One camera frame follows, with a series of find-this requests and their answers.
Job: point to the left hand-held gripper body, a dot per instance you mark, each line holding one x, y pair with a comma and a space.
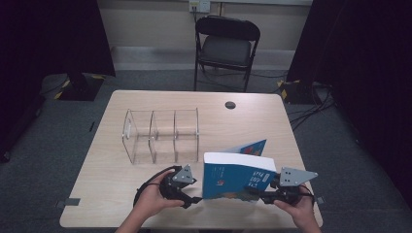
183, 174

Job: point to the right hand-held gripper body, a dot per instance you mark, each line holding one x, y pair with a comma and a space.
291, 176

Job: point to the blue paperback book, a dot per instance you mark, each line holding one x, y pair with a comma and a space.
226, 181

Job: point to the clear acrylic book rack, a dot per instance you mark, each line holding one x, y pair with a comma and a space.
175, 136

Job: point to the person's right hand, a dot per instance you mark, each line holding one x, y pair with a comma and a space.
301, 210

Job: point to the person's left hand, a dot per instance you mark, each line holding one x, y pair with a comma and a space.
152, 197

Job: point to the grey tape strip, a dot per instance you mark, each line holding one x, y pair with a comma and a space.
320, 200
69, 202

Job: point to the yellow black striped stand base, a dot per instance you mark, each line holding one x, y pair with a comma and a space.
293, 92

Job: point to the black table grommet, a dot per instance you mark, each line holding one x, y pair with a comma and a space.
230, 105

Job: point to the black folding chair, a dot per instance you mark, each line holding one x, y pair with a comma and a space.
226, 48

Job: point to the white wall outlet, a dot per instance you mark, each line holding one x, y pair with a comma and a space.
199, 6

